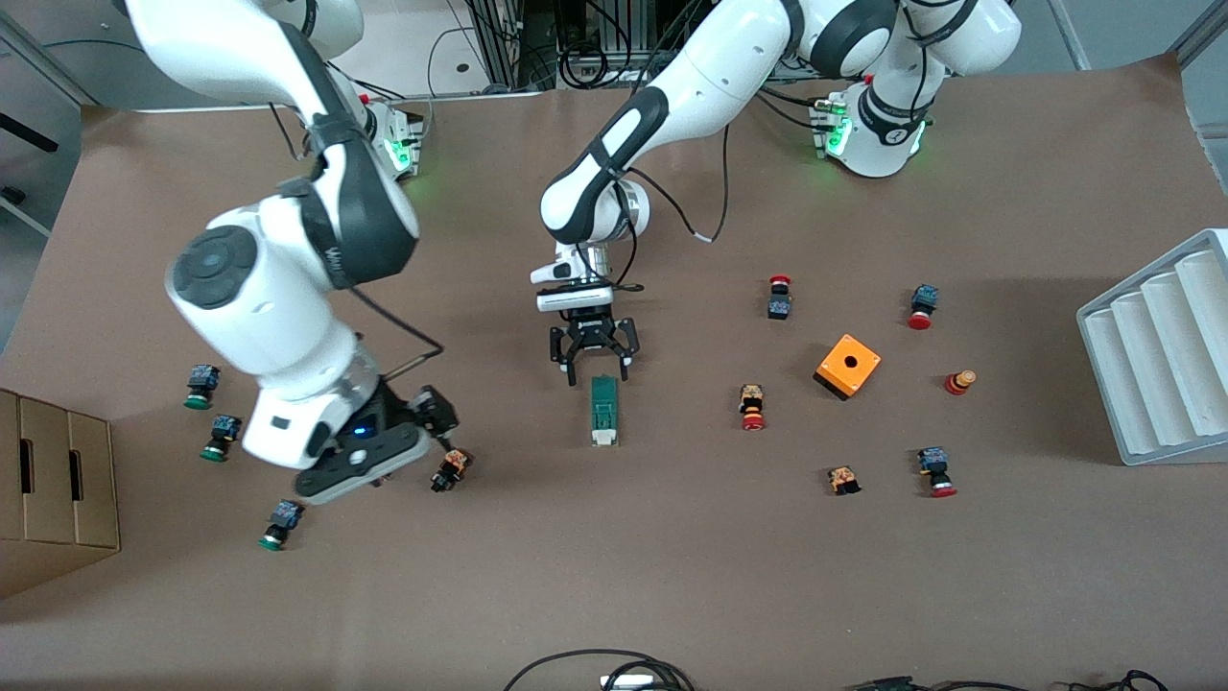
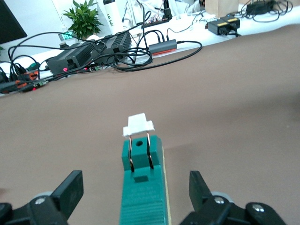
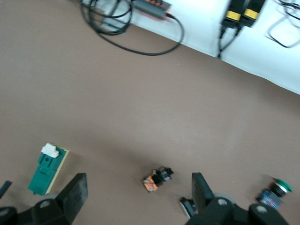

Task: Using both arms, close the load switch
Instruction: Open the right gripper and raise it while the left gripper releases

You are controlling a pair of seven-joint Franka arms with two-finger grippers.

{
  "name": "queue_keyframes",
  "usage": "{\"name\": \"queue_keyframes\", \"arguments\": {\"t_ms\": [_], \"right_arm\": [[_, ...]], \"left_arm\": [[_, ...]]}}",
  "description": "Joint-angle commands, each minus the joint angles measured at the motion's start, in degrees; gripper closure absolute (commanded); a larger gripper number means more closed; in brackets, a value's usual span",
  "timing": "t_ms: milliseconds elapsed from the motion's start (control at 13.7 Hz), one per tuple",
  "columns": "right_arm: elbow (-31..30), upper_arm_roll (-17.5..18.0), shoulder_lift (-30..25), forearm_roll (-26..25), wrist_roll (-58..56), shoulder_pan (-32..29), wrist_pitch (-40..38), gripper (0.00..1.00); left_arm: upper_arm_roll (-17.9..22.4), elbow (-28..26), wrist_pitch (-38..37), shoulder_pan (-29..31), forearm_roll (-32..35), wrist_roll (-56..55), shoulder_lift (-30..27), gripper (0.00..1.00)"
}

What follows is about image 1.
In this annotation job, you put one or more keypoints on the green rail terminal block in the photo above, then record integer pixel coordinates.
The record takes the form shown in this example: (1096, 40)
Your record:
(604, 403)

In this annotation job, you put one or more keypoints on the white ribbed tray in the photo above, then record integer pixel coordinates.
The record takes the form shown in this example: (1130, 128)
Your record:
(1151, 355)

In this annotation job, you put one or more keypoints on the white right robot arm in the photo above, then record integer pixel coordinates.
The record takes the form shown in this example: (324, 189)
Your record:
(278, 317)

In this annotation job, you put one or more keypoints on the red yellow button head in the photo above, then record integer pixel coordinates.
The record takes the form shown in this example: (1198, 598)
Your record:
(959, 382)

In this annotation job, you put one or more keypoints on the white plug adapter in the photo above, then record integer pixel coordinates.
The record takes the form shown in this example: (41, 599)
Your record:
(628, 682)

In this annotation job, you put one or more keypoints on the red yellow emergency stop button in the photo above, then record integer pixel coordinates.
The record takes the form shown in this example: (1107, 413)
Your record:
(752, 407)

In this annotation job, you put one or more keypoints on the black button orange block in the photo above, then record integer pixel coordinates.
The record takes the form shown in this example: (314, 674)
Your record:
(449, 469)

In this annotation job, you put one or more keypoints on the red push button blue block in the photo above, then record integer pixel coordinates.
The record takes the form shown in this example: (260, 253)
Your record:
(922, 307)
(780, 302)
(936, 471)

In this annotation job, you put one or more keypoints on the orange black contact block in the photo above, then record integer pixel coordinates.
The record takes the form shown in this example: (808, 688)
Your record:
(844, 479)

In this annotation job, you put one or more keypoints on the brown cardboard box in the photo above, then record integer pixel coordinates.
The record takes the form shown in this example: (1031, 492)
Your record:
(58, 499)

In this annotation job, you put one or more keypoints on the aluminium frame rack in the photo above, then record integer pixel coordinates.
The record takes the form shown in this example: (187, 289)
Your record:
(501, 43)

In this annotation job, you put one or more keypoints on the green push button blue block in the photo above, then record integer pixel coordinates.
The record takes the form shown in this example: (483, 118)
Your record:
(280, 528)
(221, 437)
(197, 386)

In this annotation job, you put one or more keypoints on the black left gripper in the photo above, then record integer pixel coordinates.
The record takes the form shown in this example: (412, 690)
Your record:
(592, 336)

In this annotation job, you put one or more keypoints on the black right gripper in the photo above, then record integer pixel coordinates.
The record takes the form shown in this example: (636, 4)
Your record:
(397, 406)

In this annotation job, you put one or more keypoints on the orange button enclosure box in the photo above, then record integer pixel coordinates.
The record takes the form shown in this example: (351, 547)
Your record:
(835, 369)

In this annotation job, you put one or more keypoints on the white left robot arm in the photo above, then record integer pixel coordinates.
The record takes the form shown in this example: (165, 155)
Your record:
(710, 77)

